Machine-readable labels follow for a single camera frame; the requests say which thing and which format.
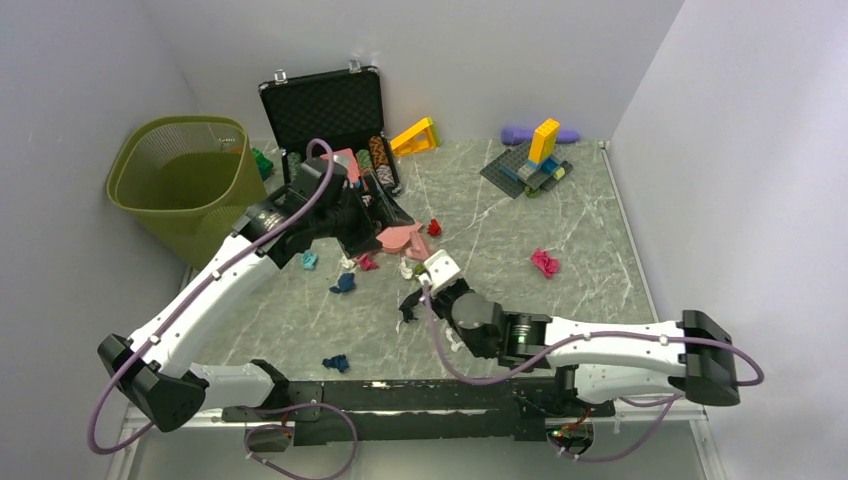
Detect pink plastic dustpan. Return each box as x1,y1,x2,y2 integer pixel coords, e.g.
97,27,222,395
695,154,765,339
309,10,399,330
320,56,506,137
377,222,422,254

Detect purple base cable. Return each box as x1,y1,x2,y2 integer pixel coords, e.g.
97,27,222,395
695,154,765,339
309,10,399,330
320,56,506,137
243,402,360,480

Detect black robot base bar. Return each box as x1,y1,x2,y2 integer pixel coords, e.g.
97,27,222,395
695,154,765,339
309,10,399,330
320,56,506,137
221,377,615,446

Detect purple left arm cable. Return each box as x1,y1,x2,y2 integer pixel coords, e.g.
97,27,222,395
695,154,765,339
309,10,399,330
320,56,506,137
87,138,337,456

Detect grey toy brick baseplate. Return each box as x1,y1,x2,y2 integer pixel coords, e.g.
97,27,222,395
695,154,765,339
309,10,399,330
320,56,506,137
479,144,573,199

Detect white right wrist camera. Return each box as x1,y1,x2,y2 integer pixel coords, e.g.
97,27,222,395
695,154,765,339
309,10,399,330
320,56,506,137
418,249,461,295

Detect dark blue paper scrap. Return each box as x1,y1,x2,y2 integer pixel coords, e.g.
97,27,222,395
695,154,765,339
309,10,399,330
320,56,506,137
329,272,357,294
322,354,350,374

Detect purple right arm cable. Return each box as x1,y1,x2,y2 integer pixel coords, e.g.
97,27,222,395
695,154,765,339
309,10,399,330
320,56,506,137
422,281,764,389

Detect yellow toy brick wedge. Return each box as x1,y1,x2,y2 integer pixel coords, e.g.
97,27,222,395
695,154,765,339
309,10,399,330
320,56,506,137
390,117,441,157

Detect black poker chip case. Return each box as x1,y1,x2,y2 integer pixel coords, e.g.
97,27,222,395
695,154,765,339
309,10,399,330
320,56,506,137
258,60,403,197

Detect green blue toy bricks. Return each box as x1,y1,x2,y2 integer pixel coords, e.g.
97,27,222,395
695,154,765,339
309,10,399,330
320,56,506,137
251,147,275,181

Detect light blue paper scrap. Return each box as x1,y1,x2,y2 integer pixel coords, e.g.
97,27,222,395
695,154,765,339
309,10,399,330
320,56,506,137
301,250,318,271

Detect red paper scrap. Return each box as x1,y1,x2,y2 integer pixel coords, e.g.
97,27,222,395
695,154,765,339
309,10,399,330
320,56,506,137
427,219,442,238

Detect black paper scrap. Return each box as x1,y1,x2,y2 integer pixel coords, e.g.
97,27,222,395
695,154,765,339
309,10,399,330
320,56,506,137
398,288,423,324

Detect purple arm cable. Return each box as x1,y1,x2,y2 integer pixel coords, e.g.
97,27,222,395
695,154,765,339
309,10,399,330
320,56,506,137
422,281,764,389
87,138,337,456

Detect white paper scrap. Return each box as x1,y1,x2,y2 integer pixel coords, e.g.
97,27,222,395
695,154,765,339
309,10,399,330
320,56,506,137
339,257,357,270
445,328,464,352
398,257,414,280

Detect olive green waste basket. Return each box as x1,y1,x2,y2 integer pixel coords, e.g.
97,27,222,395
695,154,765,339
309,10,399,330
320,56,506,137
106,115,266,270

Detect pink hand brush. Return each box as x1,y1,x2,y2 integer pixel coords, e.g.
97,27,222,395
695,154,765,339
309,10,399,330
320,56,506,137
404,231,433,263

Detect magenta paper scrap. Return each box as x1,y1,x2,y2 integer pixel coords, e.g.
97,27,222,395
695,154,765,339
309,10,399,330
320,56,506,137
354,254,379,271
530,249,560,279

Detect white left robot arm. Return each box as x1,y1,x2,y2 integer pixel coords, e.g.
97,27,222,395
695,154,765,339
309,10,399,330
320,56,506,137
98,158,413,432

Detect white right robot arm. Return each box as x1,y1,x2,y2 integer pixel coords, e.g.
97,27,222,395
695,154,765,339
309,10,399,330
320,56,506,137
420,279,744,416

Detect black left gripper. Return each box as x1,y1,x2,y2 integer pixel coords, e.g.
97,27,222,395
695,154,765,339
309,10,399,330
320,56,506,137
313,171,414,259

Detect purple cylinder toy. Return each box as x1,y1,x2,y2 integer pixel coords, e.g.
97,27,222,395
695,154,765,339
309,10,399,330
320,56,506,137
500,127,581,147

